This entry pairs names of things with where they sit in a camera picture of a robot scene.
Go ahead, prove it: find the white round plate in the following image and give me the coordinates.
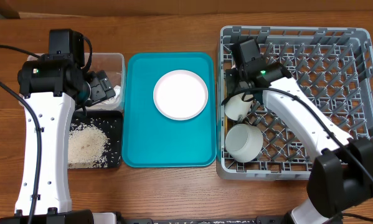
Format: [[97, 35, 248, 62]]
[[153, 70, 209, 121]]

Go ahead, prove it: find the grey metal bowl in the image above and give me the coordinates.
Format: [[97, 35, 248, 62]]
[[225, 124, 263, 163]]

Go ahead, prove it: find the grey dishwasher rack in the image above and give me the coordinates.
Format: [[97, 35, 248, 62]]
[[217, 26, 373, 180]]

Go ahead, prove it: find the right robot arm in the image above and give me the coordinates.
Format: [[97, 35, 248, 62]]
[[222, 38, 373, 223]]

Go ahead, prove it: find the clear plastic bin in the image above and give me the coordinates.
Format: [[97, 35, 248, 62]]
[[87, 52, 126, 111]]

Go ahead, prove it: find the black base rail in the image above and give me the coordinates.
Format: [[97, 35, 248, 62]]
[[94, 211, 299, 224]]

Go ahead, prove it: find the white napkin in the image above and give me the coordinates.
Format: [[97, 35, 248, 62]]
[[97, 85, 121, 106]]

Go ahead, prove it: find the white cup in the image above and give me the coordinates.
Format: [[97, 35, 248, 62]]
[[224, 93, 253, 121]]

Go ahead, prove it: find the teal serving tray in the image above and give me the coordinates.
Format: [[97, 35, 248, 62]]
[[122, 52, 217, 168]]

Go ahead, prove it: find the white rice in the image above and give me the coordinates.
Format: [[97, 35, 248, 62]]
[[67, 120, 122, 169]]

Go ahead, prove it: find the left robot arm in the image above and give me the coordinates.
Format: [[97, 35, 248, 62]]
[[0, 29, 121, 223]]

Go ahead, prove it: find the black plastic tray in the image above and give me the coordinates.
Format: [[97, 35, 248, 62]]
[[66, 110, 124, 170]]

